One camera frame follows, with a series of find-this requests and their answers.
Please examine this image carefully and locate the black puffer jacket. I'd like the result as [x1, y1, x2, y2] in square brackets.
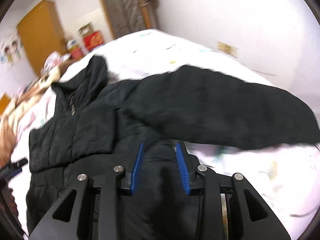
[26, 56, 319, 239]

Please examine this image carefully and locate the red gift box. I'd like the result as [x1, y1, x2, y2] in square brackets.
[82, 30, 105, 51]

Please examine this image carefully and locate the wooden headboard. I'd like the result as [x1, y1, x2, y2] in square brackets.
[0, 94, 11, 114]

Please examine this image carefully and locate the person's left hand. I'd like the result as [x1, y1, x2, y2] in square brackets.
[1, 179, 21, 228]

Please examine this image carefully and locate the white plastic bag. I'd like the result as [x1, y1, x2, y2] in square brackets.
[43, 51, 71, 72]

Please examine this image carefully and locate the wooden door frame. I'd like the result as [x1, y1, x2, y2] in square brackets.
[100, 0, 153, 39]

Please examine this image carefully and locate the cartoon couple wall sticker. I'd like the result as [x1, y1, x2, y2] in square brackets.
[1, 32, 23, 69]

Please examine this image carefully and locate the wooden wardrobe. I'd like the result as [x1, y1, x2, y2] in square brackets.
[17, 0, 67, 76]

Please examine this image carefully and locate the brown dog print blanket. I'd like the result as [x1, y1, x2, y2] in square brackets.
[1, 60, 75, 167]

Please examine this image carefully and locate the pink floral bed duvet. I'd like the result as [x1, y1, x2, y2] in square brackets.
[10, 30, 319, 239]

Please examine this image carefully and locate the brown cardboard box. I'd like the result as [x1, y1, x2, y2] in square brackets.
[78, 22, 94, 38]

